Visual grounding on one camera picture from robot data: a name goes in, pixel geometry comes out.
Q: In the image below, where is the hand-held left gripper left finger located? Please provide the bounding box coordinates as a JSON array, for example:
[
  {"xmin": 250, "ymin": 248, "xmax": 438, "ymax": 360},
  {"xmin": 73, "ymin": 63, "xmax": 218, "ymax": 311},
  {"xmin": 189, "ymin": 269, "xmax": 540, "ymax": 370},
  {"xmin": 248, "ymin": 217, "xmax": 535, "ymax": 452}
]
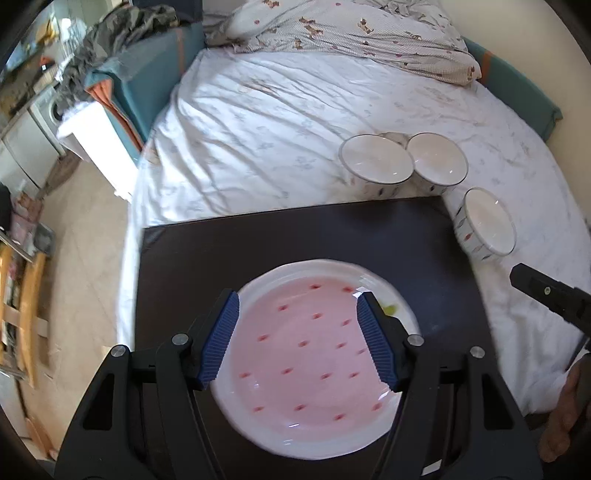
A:
[{"xmin": 54, "ymin": 288, "xmax": 241, "ymax": 480}]

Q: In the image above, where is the white floral bed sheet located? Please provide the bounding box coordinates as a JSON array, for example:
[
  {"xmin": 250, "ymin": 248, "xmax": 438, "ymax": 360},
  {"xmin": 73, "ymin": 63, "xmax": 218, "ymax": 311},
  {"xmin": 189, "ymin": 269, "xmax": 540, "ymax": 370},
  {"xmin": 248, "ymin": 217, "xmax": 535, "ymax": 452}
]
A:
[{"xmin": 117, "ymin": 46, "xmax": 591, "ymax": 416}]

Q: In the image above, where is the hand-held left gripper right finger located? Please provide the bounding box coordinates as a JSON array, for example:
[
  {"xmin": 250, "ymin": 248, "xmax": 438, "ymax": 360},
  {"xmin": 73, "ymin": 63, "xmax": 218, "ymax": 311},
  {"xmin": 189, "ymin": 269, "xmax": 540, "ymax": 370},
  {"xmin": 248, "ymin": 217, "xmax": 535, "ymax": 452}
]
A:
[{"xmin": 356, "ymin": 291, "xmax": 543, "ymax": 480}]

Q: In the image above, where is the patterned pillow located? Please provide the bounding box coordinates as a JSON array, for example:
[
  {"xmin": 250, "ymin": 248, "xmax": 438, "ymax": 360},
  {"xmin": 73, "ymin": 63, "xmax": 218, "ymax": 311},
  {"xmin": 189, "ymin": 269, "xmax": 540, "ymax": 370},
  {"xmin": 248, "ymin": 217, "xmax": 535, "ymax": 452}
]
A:
[{"xmin": 205, "ymin": 0, "xmax": 483, "ymax": 87}]

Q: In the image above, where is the dark brown leather mat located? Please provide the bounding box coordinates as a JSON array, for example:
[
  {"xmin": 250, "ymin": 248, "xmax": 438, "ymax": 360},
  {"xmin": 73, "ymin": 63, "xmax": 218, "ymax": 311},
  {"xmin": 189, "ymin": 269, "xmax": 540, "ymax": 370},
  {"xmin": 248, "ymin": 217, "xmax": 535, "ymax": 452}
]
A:
[{"xmin": 134, "ymin": 196, "xmax": 498, "ymax": 480}]

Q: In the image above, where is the person's right hand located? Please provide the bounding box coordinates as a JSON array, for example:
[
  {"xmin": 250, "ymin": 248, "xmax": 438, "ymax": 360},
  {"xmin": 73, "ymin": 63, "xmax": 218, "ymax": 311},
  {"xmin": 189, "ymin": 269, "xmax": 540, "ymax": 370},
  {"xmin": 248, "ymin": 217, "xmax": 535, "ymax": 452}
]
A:
[{"xmin": 538, "ymin": 355, "xmax": 591, "ymax": 463}]

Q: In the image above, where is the large pink strawberry plate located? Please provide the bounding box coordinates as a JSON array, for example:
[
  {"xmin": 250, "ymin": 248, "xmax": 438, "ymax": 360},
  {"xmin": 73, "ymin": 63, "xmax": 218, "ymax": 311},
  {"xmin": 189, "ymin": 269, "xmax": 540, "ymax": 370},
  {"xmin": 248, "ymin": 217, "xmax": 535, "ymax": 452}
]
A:
[{"xmin": 210, "ymin": 260, "xmax": 422, "ymax": 461}]

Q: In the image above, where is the white kitchen cabinet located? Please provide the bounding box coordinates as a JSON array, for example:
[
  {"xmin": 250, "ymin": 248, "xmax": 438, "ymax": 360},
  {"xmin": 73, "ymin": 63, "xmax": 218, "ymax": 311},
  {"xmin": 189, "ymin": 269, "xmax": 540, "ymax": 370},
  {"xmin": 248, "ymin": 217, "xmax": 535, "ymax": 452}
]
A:
[{"xmin": 0, "ymin": 111, "xmax": 62, "ymax": 191}]

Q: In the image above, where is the camouflage clothing pile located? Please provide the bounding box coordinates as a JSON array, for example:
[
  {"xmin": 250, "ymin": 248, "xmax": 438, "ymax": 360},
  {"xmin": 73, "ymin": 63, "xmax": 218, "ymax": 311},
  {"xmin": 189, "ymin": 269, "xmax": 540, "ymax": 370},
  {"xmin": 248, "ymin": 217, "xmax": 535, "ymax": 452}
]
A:
[{"xmin": 60, "ymin": 2, "xmax": 179, "ymax": 103}]

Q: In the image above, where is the white leaf-print bowl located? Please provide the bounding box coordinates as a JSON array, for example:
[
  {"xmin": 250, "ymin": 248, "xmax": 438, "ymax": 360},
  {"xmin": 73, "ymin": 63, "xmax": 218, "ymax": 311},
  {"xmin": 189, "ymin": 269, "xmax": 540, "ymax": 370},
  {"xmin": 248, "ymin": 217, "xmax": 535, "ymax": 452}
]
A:
[
  {"xmin": 454, "ymin": 187, "xmax": 517, "ymax": 262},
  {"xmin": 406, "ymin": 132, "xmax": 470, "ymax": 195},
  {"xmin": 339, "ymin": 134, "xmax": 414, "ymax": 200}
]

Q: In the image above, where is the white washing machine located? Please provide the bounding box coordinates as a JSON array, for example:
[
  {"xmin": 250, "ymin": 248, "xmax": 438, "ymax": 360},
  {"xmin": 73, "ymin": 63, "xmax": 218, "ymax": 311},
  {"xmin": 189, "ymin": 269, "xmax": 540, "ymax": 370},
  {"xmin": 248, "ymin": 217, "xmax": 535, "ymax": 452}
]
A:
[{"xmin": 27, "ymin": 85, "xmax": 66, "ymax": 157}]

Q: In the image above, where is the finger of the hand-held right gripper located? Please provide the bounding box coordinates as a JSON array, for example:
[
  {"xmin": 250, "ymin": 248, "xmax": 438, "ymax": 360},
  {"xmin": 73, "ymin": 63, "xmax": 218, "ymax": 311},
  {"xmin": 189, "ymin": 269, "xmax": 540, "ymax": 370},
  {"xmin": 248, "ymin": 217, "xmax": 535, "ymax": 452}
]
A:
[{"xmin": 510, "ymin": 263, "xmax": 591, "ymax": 334}]

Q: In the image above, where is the wooden shelf rack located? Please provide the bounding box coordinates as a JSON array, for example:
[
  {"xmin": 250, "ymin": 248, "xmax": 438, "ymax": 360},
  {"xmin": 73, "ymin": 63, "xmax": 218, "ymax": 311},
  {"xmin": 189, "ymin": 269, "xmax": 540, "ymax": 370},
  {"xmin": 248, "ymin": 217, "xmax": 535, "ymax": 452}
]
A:
[{"xmin": 0, "ymin": 240, "xmax": 50, "ymax": 389}]

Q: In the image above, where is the teal and orange folded cushion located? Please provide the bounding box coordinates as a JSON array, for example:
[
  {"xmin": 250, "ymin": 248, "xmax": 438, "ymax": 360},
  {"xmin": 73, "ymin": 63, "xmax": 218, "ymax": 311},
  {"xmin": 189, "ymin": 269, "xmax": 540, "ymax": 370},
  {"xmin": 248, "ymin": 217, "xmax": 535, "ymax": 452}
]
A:
[{"xmin": 88, "ymin": 21, "xmax": 207, "ymax": 145}]

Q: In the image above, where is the white nightstand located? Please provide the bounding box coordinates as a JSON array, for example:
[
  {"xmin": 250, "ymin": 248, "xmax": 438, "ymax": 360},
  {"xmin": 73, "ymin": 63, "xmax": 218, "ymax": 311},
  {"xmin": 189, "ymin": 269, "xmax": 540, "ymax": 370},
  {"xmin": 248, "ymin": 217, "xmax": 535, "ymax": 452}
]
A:
[{"xmin": 56, "ymin": 99, "xmax": 142, "ymax": 202}]

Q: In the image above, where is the brown floor rug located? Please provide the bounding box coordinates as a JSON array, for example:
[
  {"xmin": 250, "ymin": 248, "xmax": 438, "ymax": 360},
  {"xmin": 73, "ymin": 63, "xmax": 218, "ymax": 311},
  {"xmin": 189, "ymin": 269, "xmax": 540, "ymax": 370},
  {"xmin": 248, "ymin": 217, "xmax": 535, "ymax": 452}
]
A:
[{"xmin": 42, "ymin": 154, "xmax": 75, "ymax": 197}]

